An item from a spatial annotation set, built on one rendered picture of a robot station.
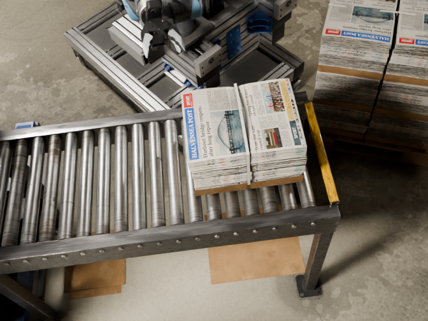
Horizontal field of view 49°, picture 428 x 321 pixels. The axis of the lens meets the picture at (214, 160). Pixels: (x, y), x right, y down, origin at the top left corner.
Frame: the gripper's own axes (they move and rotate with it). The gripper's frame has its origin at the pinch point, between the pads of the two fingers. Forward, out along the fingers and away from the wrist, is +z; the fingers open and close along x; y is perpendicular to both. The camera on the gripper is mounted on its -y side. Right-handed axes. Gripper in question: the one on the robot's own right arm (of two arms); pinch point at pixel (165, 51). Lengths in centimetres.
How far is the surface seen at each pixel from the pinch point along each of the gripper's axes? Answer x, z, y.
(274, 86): -34.6, 8.4, 15.8
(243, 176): -18.3, 29.6, 32.4
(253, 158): -20.0, 30.8, 21.0
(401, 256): -102, 48, 111
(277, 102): -33.2, 14.9, 15.9
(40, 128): 47, -22, 51
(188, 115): -4.7, 10.0, 20.0
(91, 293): 46, 18, 131
